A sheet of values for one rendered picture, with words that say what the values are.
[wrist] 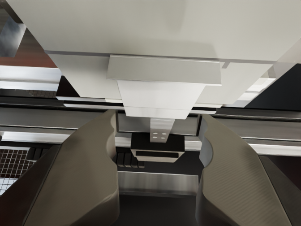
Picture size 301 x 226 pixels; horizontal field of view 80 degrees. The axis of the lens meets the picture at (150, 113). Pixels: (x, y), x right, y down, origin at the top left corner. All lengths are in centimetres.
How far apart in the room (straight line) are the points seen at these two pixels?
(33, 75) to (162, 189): 21
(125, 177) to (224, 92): 14
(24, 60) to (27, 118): 31
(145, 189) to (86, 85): 13
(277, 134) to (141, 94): 43
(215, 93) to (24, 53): 23
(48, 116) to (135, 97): 37
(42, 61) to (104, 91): 9
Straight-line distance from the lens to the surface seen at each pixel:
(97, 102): 25
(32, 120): 56
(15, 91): 91
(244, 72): 18
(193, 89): 19
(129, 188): 21
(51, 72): 26
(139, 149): 40
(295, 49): 39
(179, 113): 24
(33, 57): 27
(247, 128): 53
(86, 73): 18
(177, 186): 21
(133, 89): 19
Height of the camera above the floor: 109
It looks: 22 degrees down
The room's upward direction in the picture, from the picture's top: 177 degrees counter-clockwise
